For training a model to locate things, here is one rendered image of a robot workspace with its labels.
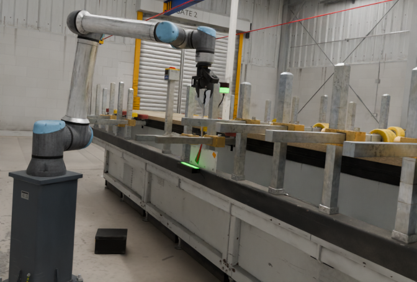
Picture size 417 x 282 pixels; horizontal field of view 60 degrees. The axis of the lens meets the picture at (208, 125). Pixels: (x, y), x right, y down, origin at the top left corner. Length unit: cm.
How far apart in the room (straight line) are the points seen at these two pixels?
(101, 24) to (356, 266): 147
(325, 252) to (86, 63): 149
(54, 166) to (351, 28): 953
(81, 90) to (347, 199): 143
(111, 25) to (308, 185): 115
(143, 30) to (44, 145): 75
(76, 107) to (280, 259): 130
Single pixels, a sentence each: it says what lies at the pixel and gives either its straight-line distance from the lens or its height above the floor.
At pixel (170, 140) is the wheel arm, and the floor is 85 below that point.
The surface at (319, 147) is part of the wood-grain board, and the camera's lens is 146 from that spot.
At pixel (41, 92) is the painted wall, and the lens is 928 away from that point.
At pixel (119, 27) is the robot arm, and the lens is 180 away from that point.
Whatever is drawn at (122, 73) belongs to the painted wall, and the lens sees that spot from 966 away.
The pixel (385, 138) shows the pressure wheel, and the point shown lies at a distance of 131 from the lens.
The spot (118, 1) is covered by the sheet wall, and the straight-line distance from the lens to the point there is 989.
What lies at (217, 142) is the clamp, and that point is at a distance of 172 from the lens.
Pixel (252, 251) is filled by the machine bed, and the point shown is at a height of 28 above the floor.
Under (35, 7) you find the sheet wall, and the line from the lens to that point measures 949.
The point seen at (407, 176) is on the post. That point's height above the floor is 87.
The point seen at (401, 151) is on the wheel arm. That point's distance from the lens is 93.
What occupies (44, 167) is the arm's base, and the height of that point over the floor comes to 65.
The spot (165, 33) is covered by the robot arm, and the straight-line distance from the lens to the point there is 165.
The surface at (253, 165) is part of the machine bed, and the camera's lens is 185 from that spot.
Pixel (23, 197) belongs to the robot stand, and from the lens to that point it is 204.
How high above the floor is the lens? 101
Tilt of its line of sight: 3 degrees down
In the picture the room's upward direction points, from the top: 5 degrees clockwise
